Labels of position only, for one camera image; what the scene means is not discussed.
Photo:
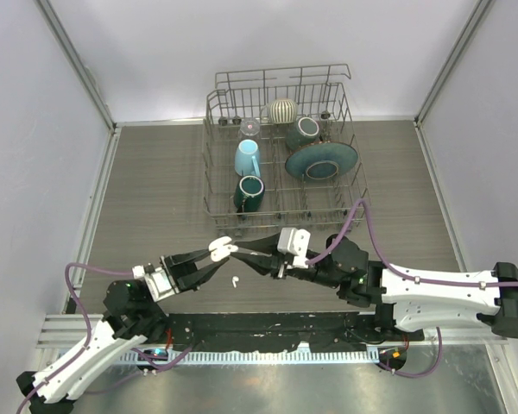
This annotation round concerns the light blue mug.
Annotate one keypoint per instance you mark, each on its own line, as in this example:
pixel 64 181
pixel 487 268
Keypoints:
pixel 247 158

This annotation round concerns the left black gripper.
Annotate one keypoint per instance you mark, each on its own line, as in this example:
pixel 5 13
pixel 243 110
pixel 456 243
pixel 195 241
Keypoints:
pixel 180 265

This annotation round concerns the white cable duct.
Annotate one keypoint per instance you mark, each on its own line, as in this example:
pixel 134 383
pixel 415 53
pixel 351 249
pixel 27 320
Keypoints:
pixel 301 356

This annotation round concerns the dark teal bowl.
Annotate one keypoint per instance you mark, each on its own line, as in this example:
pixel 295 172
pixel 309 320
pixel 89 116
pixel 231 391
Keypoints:
pixel 304 132

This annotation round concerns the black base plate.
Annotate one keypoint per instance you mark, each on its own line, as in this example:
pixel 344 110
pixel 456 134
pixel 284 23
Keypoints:
pixel 279 332

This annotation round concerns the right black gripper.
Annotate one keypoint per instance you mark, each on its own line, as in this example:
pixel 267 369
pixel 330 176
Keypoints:
pixel 274 264

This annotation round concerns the dark green mug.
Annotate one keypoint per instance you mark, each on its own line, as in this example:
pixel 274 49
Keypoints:
pixel 249 194

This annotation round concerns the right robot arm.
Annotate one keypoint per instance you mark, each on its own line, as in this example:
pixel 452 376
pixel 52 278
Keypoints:
pixel 405 299

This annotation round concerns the grey wire dish rack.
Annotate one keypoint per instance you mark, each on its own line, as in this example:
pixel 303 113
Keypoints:
pixel 320 94

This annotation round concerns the clear glass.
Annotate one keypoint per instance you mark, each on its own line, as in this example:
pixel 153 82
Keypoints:
pixel 249 129

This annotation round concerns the teal ceramic plate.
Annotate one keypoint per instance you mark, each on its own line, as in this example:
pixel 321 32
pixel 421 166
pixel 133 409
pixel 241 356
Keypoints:
pixel 321 161

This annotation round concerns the striped ceramic cup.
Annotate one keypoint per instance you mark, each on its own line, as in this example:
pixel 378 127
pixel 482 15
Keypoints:
pixel 280 111

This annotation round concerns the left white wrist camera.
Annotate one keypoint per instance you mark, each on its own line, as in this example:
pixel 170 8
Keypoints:
pixel 156 280

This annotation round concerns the white square charging case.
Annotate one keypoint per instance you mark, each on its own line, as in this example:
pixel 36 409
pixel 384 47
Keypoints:
pixel 222 248

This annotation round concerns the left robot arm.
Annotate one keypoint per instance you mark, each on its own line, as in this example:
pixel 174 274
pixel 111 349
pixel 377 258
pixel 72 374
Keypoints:
pixel 132 317

